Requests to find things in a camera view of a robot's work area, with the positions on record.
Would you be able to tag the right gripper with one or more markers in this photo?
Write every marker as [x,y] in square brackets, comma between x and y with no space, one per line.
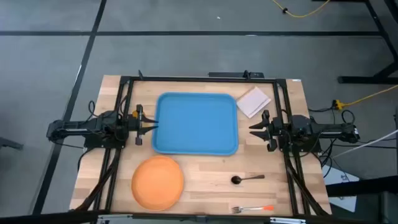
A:
[273,130]

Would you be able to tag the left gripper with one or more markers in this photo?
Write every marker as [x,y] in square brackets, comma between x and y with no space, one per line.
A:
[139,124]

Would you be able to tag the dark metal spoon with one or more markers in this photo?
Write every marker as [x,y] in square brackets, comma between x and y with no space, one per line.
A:
[236,180]

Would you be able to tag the orange plate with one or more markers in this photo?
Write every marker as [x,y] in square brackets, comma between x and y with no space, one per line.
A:
[157,183]

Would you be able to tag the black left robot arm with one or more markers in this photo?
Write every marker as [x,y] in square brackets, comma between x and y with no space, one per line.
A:
[93,126]

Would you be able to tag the blue plastic tray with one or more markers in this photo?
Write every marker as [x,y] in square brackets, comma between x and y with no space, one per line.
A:
[196,124]

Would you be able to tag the white folded napkin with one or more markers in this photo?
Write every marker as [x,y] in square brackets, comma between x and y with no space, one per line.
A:
[253,102]

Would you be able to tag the white paper sheet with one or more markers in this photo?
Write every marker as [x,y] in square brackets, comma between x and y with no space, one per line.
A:
[342,183]

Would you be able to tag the black beam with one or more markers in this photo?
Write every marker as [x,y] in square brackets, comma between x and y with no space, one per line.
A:
[360,186]

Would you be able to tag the black aluminium table frame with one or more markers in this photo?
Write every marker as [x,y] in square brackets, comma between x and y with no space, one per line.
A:
[202,79]

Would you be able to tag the black desk frame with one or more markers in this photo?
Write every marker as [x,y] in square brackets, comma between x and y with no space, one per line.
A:
[367,80]

